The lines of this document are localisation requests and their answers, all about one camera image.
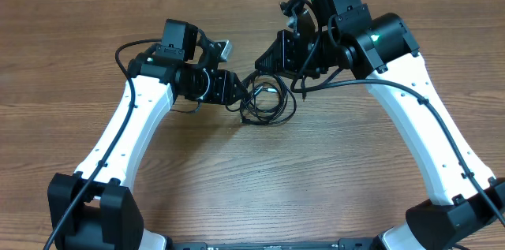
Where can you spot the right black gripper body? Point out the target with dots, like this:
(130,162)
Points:
(307,55)

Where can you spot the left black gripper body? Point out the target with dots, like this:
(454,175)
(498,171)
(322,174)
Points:
(211,87)

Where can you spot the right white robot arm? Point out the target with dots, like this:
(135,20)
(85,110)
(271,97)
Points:
(464,195)

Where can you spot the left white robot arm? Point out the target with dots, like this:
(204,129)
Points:
(94,208)

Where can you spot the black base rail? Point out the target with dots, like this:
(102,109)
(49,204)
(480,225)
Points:
(363,243)

